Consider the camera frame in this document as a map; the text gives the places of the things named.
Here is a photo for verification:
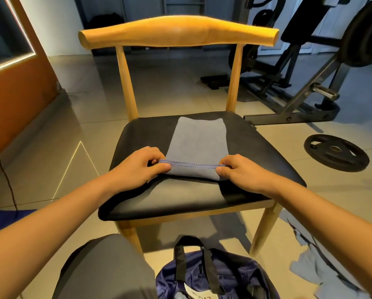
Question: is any person's right forearm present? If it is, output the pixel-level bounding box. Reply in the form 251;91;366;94
270;177;372;299

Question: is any pile of blue-grey towels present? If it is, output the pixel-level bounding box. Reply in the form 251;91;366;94
279;208;372;299

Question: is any person's left leg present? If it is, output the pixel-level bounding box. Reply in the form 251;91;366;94
52;233;158;299

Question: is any person's right hand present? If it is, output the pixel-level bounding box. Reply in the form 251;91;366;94
216;154;280;198

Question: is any mounted black weight plate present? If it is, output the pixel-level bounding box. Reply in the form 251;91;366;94
338;0;372;67

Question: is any loose black weight plate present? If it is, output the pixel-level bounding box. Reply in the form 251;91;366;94
303;134;370;172

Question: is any wall mirror with light strip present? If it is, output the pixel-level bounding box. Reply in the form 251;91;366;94
0;0;37;76

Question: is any black and grey gym machine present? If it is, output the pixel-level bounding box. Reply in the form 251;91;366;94
201;0;372;126

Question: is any black cable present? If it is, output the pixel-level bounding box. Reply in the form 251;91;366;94
0;139;18;212

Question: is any wooden chair with black seat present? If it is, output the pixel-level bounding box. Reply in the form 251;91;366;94
78;15;307;256

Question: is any single blue-grey towel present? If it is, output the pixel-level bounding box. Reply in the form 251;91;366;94
151;116;232;182

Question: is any person's left hand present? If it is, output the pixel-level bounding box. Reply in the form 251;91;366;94
105;146;172;194

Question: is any grey shelf unit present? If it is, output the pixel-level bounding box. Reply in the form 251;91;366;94
74;0;249;56

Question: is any dark blue mat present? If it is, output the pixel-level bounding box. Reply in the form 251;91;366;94
0;207;37;237

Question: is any navy blue bag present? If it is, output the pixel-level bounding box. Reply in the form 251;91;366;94
156;235;280;299

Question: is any person's left forearm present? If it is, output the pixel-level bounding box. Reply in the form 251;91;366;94
0;174;121;299

